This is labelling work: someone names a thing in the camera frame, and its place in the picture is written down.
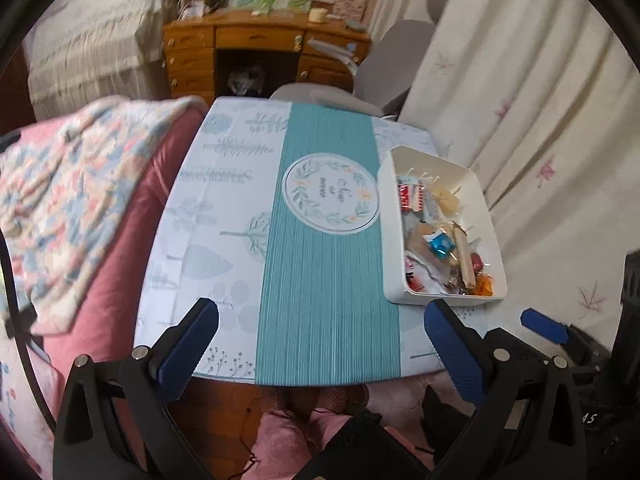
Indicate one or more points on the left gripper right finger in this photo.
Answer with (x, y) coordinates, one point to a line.
(527, 422)

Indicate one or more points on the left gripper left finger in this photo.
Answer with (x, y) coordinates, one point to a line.
(113, 421)

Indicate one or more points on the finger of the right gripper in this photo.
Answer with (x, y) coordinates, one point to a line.
(587, 355)

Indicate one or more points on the white orange oat bar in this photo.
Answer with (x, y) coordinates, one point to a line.
(484, 286)

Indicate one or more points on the blue candy wrapper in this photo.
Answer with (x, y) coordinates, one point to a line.
(440, 244)

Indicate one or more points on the red white snack packet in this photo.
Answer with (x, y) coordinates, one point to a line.
(410, 193)

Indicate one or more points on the beige wafer packet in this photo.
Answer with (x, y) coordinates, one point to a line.
(464, 257)

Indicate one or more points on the dark brownie red-sealed packet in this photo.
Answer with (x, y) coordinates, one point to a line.
(419, 280)

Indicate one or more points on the round biscuit packet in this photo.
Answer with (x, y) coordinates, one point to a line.
(448, 203)

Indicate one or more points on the clear cracker packet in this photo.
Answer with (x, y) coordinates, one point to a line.
(416, 242)

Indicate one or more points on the pink sofa cushion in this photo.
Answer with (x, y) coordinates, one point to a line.
(104, 327)

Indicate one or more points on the pink trousers leg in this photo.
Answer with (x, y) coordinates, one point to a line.
(286, 441)

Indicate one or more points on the white plastic storage bin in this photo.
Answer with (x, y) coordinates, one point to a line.
(473, 217)

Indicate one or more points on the floral blanket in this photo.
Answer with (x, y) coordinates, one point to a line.
(62, 200)

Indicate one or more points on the teal white patterned tablecloth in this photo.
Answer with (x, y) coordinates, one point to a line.
(275, 217)

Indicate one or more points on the white floral curtain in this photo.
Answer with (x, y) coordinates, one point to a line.
(541, 101)

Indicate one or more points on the grey office chair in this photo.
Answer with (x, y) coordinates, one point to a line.
(383, 79)

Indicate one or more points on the white lace bed cover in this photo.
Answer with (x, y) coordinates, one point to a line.
(84, 50)

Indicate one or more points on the wooden desk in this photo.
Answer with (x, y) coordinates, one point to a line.
(201, 54)

